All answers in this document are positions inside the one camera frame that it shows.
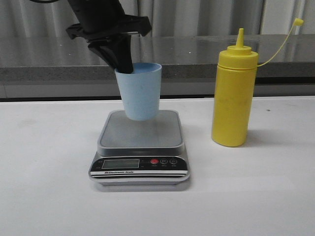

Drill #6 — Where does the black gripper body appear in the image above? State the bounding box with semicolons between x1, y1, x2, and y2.
66;15;151;43

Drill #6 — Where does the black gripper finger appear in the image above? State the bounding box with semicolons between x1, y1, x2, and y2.
108;34;133;74
88;41;118;69

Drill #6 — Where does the light blue plastic cup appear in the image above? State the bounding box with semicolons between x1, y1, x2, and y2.
115;62;162;121

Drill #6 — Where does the yellow squeeze bottle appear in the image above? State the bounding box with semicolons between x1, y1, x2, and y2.
211;18;305;148

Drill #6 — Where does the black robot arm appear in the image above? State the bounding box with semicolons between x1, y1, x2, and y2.
66;0;152;74

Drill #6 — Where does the silver digital kitchen scale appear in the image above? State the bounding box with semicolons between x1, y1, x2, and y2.
89;110;190;188

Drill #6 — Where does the grey stone counter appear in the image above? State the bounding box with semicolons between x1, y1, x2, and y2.
0;34;315;101

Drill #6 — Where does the grey curtain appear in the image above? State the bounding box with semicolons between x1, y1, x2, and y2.
0;0;315;38

